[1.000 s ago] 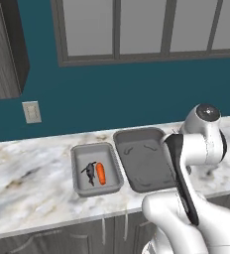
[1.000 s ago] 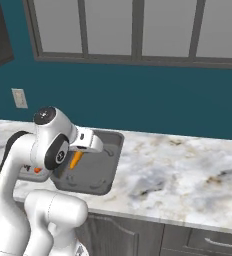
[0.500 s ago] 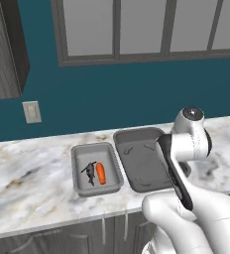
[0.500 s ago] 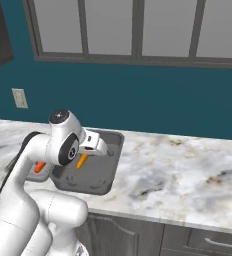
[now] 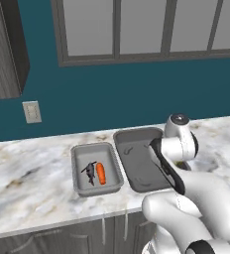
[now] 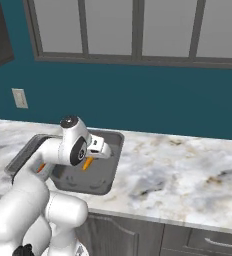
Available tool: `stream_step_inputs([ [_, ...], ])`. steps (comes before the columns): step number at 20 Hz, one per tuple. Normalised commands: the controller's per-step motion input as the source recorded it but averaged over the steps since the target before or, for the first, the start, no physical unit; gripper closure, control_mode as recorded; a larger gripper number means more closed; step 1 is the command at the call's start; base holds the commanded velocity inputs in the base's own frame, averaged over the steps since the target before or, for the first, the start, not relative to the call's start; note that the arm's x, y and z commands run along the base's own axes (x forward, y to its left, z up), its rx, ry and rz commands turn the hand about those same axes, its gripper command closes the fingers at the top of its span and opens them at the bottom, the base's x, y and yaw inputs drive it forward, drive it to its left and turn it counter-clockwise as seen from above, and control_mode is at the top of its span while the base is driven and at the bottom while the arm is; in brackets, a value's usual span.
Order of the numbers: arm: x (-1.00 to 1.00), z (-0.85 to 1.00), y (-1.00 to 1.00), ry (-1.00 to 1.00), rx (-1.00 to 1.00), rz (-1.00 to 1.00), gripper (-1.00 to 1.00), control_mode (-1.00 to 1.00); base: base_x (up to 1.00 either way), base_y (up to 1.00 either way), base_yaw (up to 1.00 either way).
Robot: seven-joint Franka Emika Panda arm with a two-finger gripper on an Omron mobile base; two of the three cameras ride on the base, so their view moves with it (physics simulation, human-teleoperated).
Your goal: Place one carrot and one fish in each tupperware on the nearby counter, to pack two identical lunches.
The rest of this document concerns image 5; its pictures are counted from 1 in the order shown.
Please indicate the dark grey drawer front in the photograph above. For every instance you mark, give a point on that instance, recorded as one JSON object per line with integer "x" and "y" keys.
{"x": 24, "y": 246}

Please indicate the white wall socket plate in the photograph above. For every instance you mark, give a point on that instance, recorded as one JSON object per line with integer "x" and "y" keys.
{"x": 31, "y": 112}

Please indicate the dark grey cupboard door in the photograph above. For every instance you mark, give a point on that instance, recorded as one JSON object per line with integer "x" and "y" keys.
{"x": 135, "y": 231}
{"x": 90, "y": 238}

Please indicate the dark grey fish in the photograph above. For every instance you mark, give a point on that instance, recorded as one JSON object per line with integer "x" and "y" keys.
{"x": 90, "y": 171}

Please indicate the dark grey wall cupboard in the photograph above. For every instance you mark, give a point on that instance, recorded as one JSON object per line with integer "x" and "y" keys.
{"x": 3, "y": 49}

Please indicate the grey framed window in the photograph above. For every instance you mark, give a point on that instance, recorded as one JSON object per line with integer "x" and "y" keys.
{"x": 146, "y": 26}

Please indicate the orange carrot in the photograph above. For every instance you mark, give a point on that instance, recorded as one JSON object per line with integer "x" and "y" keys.
{"x": 101, "y": 173}

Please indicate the large grey tupperware container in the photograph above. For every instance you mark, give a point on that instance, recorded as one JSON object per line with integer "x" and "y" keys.
{"x": 137, "y": 158}

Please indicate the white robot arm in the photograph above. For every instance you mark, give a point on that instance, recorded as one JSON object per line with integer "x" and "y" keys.
{"x": 199, "y": 198}

